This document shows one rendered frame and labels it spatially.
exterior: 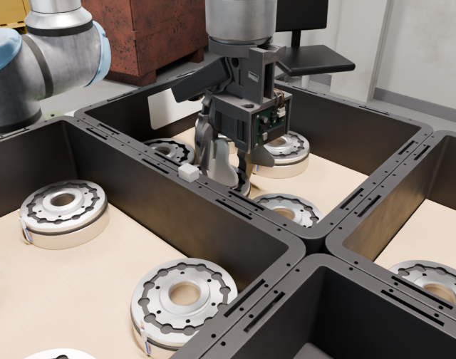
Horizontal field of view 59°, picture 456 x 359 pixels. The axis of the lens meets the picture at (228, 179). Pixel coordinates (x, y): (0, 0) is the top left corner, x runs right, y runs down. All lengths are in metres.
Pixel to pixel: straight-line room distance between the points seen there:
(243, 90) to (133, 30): 2.62
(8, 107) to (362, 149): 0.58
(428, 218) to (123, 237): 0.39
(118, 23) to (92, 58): 2.30
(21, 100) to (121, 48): 2.41
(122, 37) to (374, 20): 1.72
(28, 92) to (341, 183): 0.55
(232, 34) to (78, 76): 0.45
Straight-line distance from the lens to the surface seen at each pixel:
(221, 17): 0.44
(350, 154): 0.65
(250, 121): 0.44
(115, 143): 0.51
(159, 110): 0.69
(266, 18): 0.44
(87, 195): 0.55
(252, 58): 0.44
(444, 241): 0.56
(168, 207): 0.46
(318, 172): 0.64
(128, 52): 3.14
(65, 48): 0.81
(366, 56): 3.04
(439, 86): 3.03
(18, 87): 0.79
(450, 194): 0.62
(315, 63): 2.37
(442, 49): 2.98
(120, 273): 0.48
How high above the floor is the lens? 1.17
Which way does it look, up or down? 34 degrees down
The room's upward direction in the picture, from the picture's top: straight up
